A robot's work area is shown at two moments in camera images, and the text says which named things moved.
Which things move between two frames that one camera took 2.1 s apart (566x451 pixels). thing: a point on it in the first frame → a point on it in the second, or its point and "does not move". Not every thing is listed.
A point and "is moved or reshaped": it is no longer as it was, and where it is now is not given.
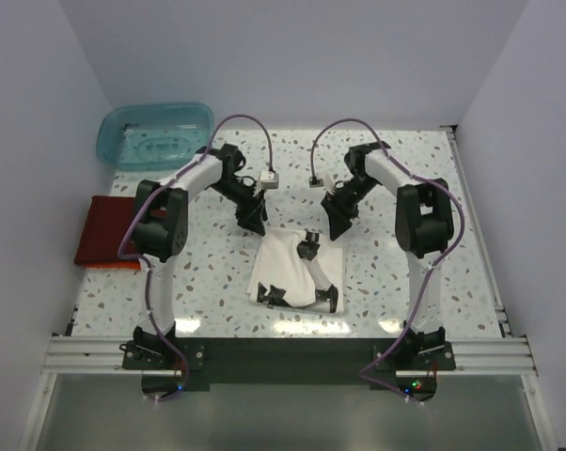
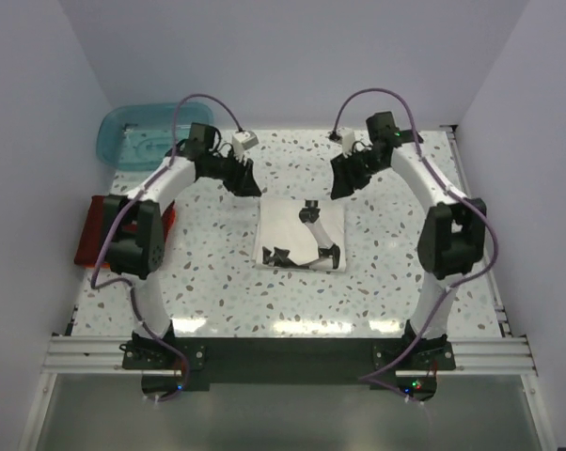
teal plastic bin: x=153 y=136 does not move
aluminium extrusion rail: x=476 y=355 does not move
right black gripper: x=339 y=213 → x=344 y=180
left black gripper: x=255 y=221 → x=243 y=182
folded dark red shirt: x=107 y=222 does not move
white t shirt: x=276 y=261 is moved or reshaped
